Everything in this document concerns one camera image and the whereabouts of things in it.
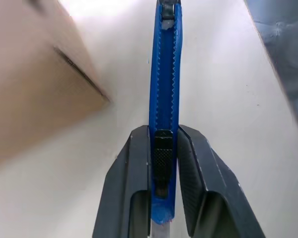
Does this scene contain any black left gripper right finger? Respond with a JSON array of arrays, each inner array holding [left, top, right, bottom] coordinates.
[[177, 124, 267, 238]]

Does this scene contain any brown cardboard box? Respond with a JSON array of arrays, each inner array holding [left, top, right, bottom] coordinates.
[[0, 0, 113, 167]]

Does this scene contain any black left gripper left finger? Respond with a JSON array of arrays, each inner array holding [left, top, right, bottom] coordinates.
[[91, 124, 152, 238]]

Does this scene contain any blue pen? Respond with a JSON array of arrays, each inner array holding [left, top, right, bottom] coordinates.
[[148, 0, 184, 238]]

